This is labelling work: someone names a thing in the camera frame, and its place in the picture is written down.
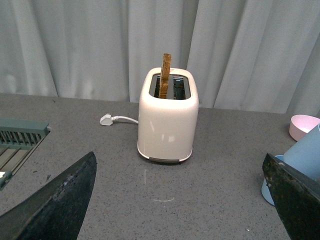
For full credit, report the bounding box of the white power plug cable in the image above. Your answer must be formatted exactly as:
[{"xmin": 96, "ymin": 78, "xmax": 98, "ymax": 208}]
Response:
[{"xmin": 99, "ymin": 113, "xmax": 139, "ymax": 127}]

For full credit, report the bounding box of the green dish rack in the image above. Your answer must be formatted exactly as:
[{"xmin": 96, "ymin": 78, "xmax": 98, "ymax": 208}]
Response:
[{"xmin": 0, "ymin": 118, "xmax": 50, "ymax": 190}]

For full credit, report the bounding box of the white two-slot toaster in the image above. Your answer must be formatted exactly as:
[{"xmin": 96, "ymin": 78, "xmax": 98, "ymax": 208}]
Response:
[{"xmin": 137, "ymin": 67, "xmax": 199, "ymax": 163}]

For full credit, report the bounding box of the pink plastic bowl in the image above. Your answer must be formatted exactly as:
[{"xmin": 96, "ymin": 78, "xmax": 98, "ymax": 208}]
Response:
[{"xmin": 289, "ymin": 114, "xmax": 320, "ymax": 141}]

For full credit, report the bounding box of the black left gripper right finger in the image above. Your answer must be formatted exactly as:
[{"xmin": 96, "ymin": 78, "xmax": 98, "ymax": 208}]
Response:
[{"xmin": 262, "ymin": 153, "xmax": 320, "ymax": 240}]

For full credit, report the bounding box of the brown toast slice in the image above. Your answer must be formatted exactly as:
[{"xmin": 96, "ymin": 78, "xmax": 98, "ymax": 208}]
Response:
[{"xmin": 158, "ymin": 53, "xmax": 172, "ymax": 99}]

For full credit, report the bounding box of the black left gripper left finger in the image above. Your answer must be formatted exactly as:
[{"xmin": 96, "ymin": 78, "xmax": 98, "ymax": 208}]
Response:
[{"xmin": 0, "ymin": 152, "xmax": 97, "ymax": 240}]

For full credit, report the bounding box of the light blue plastic cup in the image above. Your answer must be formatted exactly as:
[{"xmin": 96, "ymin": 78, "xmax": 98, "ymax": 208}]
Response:
[{"xmin": 261, "ymin": 178, "xmax": 275, "ymax": 206}]

